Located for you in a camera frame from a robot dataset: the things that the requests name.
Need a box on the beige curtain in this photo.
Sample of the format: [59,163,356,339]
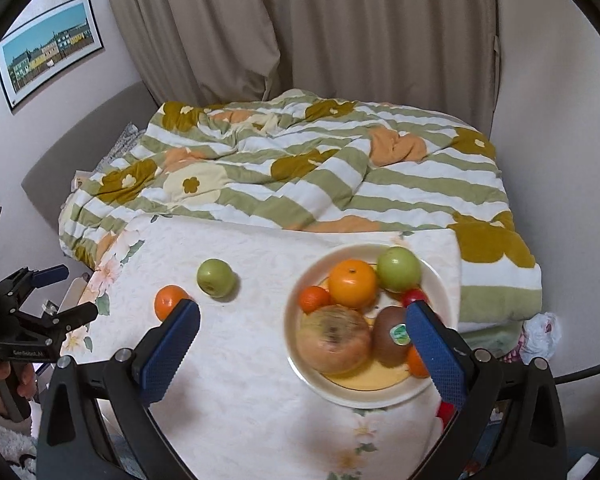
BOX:
[109,0,500,132]

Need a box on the russet brown apple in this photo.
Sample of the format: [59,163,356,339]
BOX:
[296,306,372,374]

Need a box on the green apple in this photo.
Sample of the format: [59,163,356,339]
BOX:
[376,246,422,292]
[196,259,236,298]

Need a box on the framed wall picture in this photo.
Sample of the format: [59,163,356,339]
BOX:
[0,0,104,112]

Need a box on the black cable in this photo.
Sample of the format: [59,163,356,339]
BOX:
[552,356,600,386]

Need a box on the cream yellow plate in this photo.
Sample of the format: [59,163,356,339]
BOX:
[284,243,460,410]

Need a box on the brown kiwi with sticker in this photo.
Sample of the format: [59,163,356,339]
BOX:
[372,306,411,367]

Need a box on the white floral tablecloth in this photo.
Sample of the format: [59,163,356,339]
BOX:
[65,217,460,479]

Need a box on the green striped floral quilt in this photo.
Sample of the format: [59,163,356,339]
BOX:
[58,89,542,323]

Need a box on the small mandarin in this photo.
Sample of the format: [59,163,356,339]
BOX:
[298,286,332,314]
[154,285,190,322]

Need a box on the red cherry tomato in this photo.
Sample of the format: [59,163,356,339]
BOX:
[401,287,429,308]
[436,401,455,429]

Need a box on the large orange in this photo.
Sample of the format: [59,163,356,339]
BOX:
[405,344,429,378]
[327,259,379,310]

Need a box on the person's left hand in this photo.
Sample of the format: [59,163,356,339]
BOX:
[0,361,39,418]

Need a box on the crumpled white plastic bag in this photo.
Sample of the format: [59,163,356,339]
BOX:
[518,312,562,364]

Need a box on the grey sofa backrest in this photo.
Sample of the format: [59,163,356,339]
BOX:
[21,82,158,231]

